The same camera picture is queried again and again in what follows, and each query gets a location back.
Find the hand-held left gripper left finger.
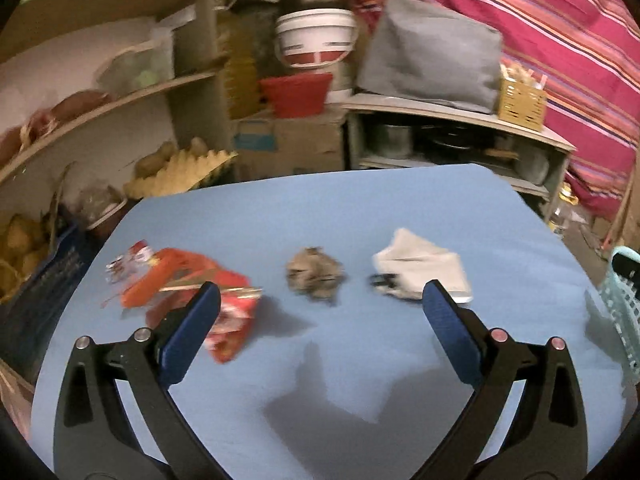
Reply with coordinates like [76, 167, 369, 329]
[52, 281, 236, 480]

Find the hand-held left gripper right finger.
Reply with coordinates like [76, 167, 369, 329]
[414, 280, 589, 480]

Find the orange red snack wrapper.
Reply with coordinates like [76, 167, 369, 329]
[120, 246, 264, 365]

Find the small red white wrapper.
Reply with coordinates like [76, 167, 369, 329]
[104, 241, 157, 287]

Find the brown paper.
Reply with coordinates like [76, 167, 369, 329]
[286, 246, 347, 305]

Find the light blue plastic basket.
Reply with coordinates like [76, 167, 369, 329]
[584, 245, 640, 402]

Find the small dark bucket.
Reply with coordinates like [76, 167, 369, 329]
[74, 184, 129, 235]

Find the dark blue plastic crate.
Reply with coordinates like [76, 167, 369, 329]
[0, 220, 102, 387]

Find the yellow egg tray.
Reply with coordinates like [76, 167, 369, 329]
[123, 149, 241, 199]

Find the clear plastic bottle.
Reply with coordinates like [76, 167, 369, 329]
[549, 182, 582, 233]

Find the large brown potato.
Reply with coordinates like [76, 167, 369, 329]
[133, 141, 179, 179]

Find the wicker basket of potatoes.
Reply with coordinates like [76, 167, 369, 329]
[0, 211, 52, 302]

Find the small steel pot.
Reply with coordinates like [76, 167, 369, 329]
[372, 122, 414, 159]

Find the cardboard box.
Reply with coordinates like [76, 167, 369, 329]
[232, 109, 347, 182]

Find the grey low cabinet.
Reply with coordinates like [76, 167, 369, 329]
[342, 92, 577, 222]

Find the wooden shelf unit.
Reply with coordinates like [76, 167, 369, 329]
[0, 0, 237, 241]

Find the yellow chopstick holder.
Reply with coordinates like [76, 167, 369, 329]
[497, 77, 548, 134]

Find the red mesh bag of yams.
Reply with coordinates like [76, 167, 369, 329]
[0, 89, 115, 162]

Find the red plastic basket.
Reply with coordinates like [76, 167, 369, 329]
[258, 72, 334, 120]

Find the yellow oil bottle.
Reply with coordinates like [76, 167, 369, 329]
[221, 9, 262, 122]

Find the bundle of chopsticks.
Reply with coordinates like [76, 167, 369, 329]
[500, 59, 549, 90]

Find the clear plastic container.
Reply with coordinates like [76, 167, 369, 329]
[96, 41, 174, 97]

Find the grey cushion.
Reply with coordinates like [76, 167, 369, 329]
[355, 0, 504, 115]

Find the white plastic bucket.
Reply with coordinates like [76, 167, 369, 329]
[273, 8, 360, 105]

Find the red striped cloth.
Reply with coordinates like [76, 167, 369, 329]
[344, 0, 640, 222]

